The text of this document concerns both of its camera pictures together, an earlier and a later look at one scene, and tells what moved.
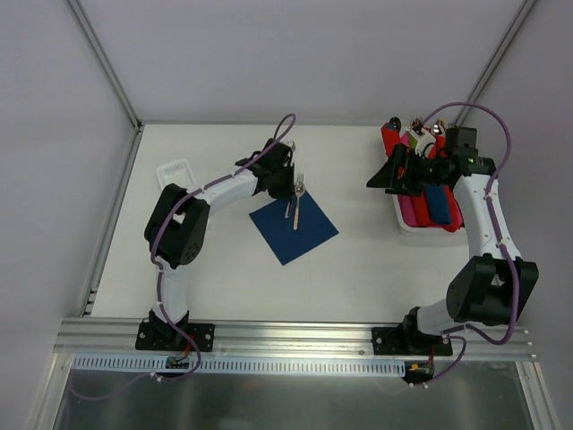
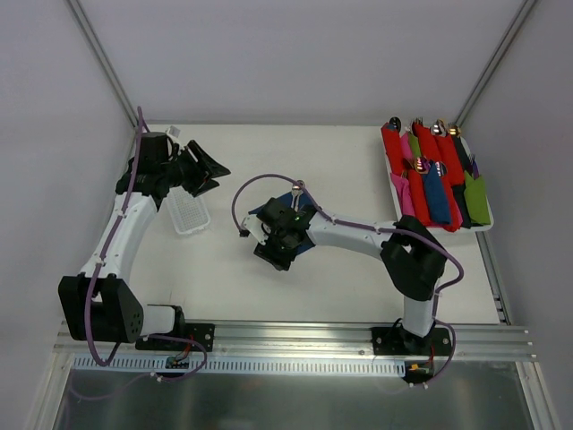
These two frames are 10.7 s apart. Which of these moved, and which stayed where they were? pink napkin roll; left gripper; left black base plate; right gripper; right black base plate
Moved: left gripper; right gripper
Stayed: pink napkin roll; left black base plate; right black base plate
